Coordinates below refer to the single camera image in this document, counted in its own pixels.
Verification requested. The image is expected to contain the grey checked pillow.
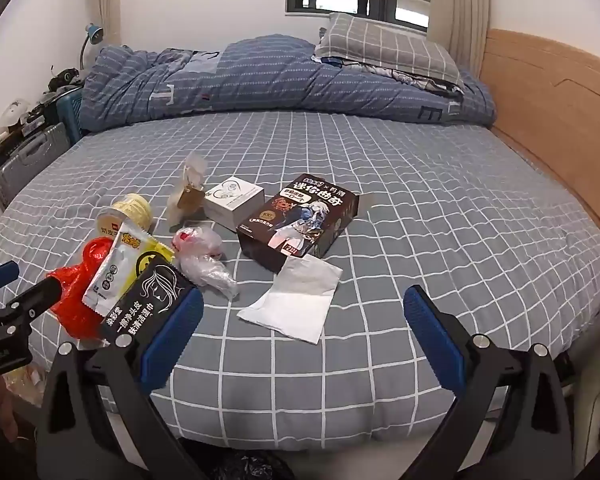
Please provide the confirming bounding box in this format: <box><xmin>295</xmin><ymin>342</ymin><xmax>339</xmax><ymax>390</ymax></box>
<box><xmin>314</xmin><ymin>11</ymin><xmax>466</xmax><ymax>92</ymax></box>

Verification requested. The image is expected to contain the dark printed pillow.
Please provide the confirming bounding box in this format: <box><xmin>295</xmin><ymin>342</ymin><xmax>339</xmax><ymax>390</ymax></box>
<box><xmin>325</xmin><ymin>55</ymin><xmax>463</xmax><ymax>98</ymax></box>

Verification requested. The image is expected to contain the white tissue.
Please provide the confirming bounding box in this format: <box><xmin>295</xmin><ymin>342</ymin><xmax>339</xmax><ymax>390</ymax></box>
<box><xmin>236</xmin><ymin>254</ymin><xmax>343</xmax><ymax>345</ymax></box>

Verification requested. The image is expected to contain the teal plastic stool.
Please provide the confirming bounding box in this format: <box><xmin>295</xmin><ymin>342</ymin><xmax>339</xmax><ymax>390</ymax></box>
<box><xmin>55</xmin><ymin>87</ymin><xmax>83</xmax><ymax>143</ymax></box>

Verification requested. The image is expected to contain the cream curtain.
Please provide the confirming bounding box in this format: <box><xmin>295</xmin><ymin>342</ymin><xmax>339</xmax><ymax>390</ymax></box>
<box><xmin>89</xmin><ymin>0</ymin><xmax>128</xmax><ymax>51</ymax></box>
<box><xmin>427</xmin><ymin>0</ymin><xmax>491</xmax><ymax>58</ymax></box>

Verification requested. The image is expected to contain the dark clutter pile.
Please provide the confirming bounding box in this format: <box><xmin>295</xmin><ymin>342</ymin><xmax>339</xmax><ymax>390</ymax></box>
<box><xmin>30</xmin><ymin>67</ymin><xmax>83</xmax><ymax>126</ymax></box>

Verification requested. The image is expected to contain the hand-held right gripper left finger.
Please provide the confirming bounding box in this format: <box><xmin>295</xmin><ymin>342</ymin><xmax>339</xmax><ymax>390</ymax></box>
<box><xmin>34</xmin><ymin>287</ymin><xmax>216</xmax><ymax>480</ymax></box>

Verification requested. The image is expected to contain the dark brown cookie box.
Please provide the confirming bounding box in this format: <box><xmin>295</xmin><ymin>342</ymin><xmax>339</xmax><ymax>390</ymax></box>
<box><xmin>236</xmin><ymin>174</ymin><xmax>360</xmax><ymax>272</ymax></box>

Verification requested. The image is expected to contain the black wet wipe packet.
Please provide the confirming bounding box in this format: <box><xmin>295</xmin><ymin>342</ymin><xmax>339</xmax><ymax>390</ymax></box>
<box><xmin>99</xmin><ymin>258</ymin><xmax>201</xmax><ymax>348</ymax></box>

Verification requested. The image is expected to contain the white round object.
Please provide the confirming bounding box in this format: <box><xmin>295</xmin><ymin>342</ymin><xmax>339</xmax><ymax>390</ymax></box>
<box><xmin>0</xmin><ymin>100</ymin><xmax>31</xmax><ymax>136</ymax></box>

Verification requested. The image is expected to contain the bed with grey checked sheet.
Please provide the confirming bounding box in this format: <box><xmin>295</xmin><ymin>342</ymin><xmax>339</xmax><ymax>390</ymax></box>
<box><xmin>0</xmin><ymin>107</ymin><xmax>600</xmax><ymax>461</ymax></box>

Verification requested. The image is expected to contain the yellow white snack packet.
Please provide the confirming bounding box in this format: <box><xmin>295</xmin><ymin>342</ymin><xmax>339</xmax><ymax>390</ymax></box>
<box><xmin>81</xmin><ymin>220</ymin><xmax>177</xmax><ymax>318</ymax></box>

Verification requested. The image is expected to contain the clear plastic bag red print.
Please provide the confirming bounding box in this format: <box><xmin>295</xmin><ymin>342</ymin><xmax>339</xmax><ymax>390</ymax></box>
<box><xmin>172</xmin><ymin>225</ymin><xmax>239</xmax><ymax>301</ymax></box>

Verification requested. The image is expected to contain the white earphone box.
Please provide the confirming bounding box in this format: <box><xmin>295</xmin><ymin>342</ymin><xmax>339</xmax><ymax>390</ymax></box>
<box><xmin>202</xmin><ymin>177</ymin><xmax>266</xmax><ymax>233</ymax></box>

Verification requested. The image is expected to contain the blue desk lamp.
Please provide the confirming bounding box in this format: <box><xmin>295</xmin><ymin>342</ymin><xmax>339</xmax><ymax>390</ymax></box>
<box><xmin>79</xmin><ymin>23</ymin><xmax>105</xmax><ymax>73</ymax></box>

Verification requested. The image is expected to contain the blue striped quilt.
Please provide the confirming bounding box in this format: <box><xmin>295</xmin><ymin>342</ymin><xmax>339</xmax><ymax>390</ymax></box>
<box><xmin>77</xmin><ymin>34</ymin><xmax>497</xmax><ymax>133</ymax></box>

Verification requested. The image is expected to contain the black trash bag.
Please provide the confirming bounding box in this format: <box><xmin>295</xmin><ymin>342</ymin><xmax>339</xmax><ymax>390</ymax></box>
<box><xmin>210</xmin><ymin>450</ymin><xmax>286</xmax><ymax>480</ymax></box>

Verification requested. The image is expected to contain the yellow ribbed cup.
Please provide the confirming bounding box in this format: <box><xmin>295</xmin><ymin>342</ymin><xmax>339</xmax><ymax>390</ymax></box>
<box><xmin>97</xmin><ymin>194</ymin><xmax>154</xmax><ymax>241</ymax></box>

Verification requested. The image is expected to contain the wooden headboard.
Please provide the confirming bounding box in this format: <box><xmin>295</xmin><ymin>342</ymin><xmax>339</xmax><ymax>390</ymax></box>
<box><xmin>480</xmin><ymin>27</ymin><xmax>600</xmax><ymax>281</ymax></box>

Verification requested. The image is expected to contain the grey suitcase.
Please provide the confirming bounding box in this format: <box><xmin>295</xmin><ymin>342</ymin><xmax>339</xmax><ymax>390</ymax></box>
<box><xmin>0</xmin><ymin>121</ymin><xmax>73</xmax><ymax>208</ymax></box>

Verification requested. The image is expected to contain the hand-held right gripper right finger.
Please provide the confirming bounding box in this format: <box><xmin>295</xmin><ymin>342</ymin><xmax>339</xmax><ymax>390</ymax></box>
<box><xmin>402</xmin><ymin>284</ymin><xmax>581</xmax><ymax>480</ymax></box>

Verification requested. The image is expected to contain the translucent drawstring pouch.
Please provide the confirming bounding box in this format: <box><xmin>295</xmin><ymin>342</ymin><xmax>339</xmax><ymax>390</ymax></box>
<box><xmin>166</xmin><ymin>151</ymin><xmax>212</xmax><ymax>233</ymax></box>

